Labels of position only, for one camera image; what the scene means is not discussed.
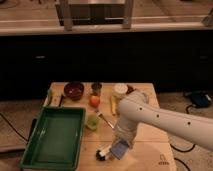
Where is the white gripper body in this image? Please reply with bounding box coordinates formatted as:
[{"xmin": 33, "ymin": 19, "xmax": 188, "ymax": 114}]
[{"xmin": 113, "ymin": 116, "xmax": 138, "ymax": 149}]

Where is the blue sponge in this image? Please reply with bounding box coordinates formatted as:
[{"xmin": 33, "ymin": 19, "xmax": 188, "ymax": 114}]
[{"xmin": 110, "ymin": 140, "xmax": 129, "ymax": 160}]

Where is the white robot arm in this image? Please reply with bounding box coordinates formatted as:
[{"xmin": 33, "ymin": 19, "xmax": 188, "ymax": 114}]
[{"xmin": 114, "ymin": 90, "xmax": 213, "ymax": 151}]

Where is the green plastic tray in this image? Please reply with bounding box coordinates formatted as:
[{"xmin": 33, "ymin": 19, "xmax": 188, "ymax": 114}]
[{"xmin": 20, "ymin": 107, "xmax": 85, "ymax": 171}]

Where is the white dish brush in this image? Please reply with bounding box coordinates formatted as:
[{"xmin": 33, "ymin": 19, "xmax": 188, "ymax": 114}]
[{"xmin": 96, "ymin": 146, "xmax": 115, "ymax": 161}]

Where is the green plastic cup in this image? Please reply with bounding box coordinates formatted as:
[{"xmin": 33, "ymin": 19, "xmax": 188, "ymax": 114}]
[{"xmin": 86, "ymin": 115, "xmax": 99, "ymax": 131}]

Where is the white round container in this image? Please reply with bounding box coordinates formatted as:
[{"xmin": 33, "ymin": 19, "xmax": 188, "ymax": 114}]
[{"xmin": 114, "ymin": 83, "xmax": 128, "ymax": 98}]

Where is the dark red food pile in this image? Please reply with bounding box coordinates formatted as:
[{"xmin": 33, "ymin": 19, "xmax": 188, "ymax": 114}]
[{"xmin": 126, "ymin": 85, "xmax": 135, "ymax": 94}]

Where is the orange fruit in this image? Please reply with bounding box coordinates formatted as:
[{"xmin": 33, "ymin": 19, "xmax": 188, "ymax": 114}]
[{"xmin": 89, "ymin": 96, "xmax": 100, "ymax": 107}]

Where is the small metal cup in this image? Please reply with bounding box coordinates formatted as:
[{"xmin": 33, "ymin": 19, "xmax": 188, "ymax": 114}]
[{"xmin": 91, "ymin": 82, "xmax": 102, "ymax": 96}]

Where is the dark red bowl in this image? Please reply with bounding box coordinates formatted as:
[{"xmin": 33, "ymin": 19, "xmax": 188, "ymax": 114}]
[{"xmin": 64, "ymin": 82, "xmax": 84, "ymax": 101}]

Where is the black utensil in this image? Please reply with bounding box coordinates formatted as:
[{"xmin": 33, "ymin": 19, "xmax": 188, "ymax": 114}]
[{"xmin": 58, "ymin": 94, "xmax": 65, "ymax": 107}]

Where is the black floor device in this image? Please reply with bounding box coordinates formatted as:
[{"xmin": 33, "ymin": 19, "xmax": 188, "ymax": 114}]
[{"xmin": 184, "ymin": 91, "xmax": 212, "ymax": 108}]

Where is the green vegetable toy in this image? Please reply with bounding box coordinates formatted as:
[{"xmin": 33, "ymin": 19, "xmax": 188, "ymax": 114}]
[{"xmin": 46, "ymin": 89, "xmax": 52, "ymax": 106}]

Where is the black cable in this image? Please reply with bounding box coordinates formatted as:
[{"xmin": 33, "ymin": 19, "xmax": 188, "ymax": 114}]
[
  {"xmin": 0, "ymin": 112, "xmax": 29, "ymax": 144},
  {"xmin": 169, "ymin": 104, "xmax": 198, "ymax": 171}
]

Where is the black cable left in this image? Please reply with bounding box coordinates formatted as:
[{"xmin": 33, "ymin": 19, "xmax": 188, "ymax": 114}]
[{"xmin": 0, "ymin": 112, "xmax": 29, "ymax": 144}]

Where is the wooden stool frame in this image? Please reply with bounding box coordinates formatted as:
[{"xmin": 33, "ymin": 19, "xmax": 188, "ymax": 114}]
[{"xmin": 54, "ymin": 0, "xmax": 134, "ymax": 31}]

